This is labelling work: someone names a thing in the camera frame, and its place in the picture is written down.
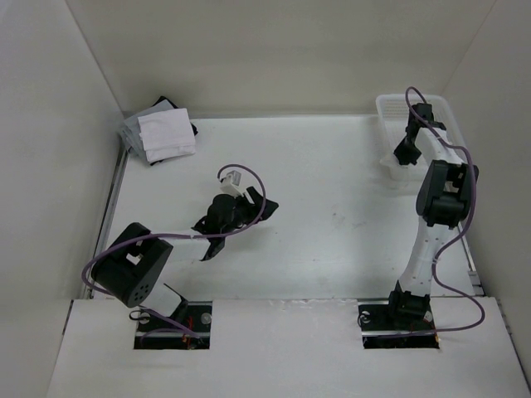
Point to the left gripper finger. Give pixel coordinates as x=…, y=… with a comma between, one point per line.
x=254, y=195
x=261, y=210

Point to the folded grey tank top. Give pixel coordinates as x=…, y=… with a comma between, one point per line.
x=130, y=131

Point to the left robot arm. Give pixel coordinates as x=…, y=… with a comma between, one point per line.
x=131, y=273

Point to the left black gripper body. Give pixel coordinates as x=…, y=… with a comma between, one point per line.
x=244, y=214

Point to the folded black tank top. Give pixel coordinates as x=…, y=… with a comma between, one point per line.
x=165, y=100

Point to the white plastic basket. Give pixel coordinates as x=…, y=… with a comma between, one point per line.
x=393, y=117

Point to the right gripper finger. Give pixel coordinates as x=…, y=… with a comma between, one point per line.
x=403, y=152
x=413, y=153

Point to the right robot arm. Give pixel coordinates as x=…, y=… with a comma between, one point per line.
x=446, y=198

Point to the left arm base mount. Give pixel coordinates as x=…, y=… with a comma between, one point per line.
x=189, y=329

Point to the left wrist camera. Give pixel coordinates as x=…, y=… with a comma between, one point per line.
x=230, y=184

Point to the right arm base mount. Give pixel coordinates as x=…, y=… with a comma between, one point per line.
x=381, y=330

